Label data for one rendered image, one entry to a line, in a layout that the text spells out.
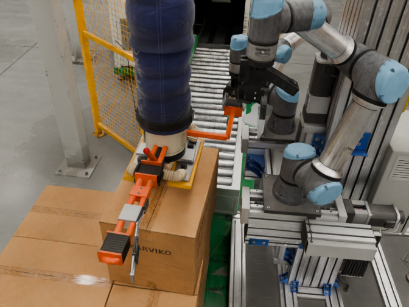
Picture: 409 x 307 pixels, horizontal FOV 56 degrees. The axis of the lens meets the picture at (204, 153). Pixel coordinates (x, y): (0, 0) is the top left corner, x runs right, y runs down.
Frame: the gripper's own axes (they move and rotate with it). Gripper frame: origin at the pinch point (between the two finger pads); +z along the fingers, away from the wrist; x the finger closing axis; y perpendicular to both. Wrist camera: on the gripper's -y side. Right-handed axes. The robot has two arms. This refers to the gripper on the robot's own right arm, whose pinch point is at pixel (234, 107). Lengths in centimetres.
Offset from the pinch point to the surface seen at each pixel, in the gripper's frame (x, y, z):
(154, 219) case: -25, 55, 24
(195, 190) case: -12.0, 35.3, 23.9
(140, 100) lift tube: -34, 36, -20
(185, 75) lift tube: -16.7, 33.3, -30.8
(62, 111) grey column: -133, -72, 61
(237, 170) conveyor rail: 4, -25, 59
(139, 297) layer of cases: -31, 67, 64
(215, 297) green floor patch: 1, 26, 118
